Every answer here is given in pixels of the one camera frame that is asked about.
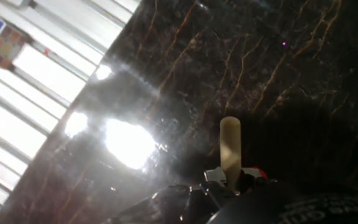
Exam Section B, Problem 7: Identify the pale wooden drumstick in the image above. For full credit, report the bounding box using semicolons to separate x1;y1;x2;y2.
219;116;242;192

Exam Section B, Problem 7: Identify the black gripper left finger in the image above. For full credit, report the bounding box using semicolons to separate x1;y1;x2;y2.
104;167;241;224

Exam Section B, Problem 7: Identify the dark marble pattern mat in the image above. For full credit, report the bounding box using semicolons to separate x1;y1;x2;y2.
0;0;358;224

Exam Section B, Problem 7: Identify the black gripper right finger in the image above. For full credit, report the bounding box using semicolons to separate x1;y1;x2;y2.
240;166;269;191

